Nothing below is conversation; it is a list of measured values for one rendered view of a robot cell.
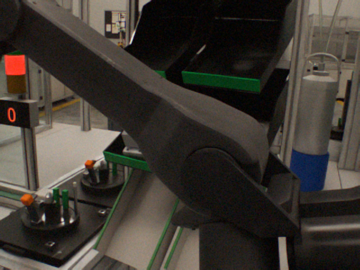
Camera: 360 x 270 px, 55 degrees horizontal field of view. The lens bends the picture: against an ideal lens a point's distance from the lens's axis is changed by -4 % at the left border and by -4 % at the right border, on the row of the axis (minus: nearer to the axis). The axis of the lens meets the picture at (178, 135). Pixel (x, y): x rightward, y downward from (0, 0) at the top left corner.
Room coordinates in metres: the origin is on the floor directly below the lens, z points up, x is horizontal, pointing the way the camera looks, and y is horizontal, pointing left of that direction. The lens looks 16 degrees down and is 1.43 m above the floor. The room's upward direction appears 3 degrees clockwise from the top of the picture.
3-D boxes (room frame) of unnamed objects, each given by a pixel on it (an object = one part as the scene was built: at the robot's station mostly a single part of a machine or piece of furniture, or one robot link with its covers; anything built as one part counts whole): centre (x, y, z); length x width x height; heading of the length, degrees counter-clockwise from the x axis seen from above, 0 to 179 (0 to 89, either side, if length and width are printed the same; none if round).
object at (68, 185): (1.02, 0.22, 1.01); 0.24 x 0.24 x 0.13; 71
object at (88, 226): (0.78, 0.30, 0.96); 0.24 x 0.24 x 0.02; 71
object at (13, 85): (0.95, 0.45, 1.28); 0.05 x 0.05 x 0.05
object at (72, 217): (0.78, 0.30, 0.98); 0.14 x 0.14 x 0.02
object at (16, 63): (0.95, 0.45, 1.33); 0.05 x 0.05 x 0.05
